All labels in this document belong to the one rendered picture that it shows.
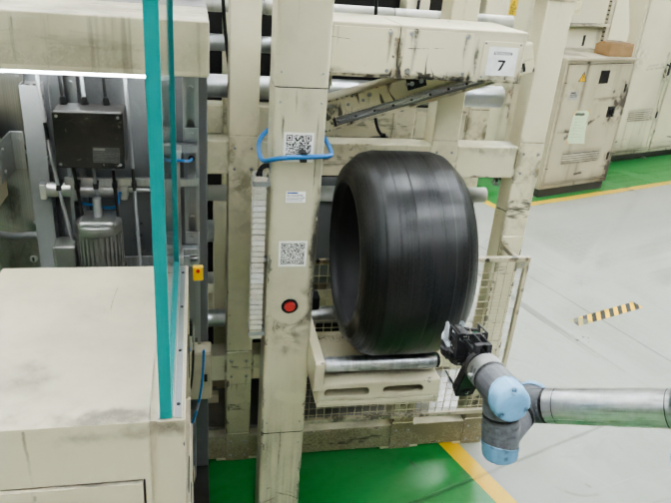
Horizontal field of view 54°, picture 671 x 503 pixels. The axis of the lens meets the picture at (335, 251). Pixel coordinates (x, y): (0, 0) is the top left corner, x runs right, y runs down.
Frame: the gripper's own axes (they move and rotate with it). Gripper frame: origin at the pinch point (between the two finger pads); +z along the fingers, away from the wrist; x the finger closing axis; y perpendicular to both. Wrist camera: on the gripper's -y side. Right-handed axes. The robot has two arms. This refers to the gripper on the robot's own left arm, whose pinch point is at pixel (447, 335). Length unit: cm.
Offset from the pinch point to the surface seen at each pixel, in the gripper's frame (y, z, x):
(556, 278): -84, 251, -182
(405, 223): 24.7, 12.6, 8.9
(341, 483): -104, 82, 3
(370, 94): 51, 63, 7
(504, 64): 62, 48, -28
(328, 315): -17, 52, 19
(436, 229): 23.4, 11.8, 1.1
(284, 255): 11.4, 28.0, 36.5
